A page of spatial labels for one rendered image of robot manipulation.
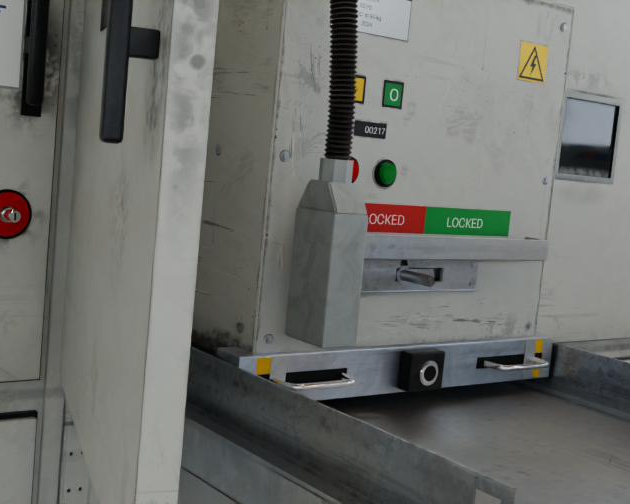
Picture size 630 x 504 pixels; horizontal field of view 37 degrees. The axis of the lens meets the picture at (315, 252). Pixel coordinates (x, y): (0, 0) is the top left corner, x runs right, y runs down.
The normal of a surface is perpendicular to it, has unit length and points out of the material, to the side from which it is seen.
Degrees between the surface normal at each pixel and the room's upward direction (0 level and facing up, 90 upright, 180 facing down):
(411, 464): 90
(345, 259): 90
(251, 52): 90
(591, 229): 90
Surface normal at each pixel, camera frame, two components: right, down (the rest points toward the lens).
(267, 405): -0.79, -0.01
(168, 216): 0.33, 0.13
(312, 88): 0.60, 0.14
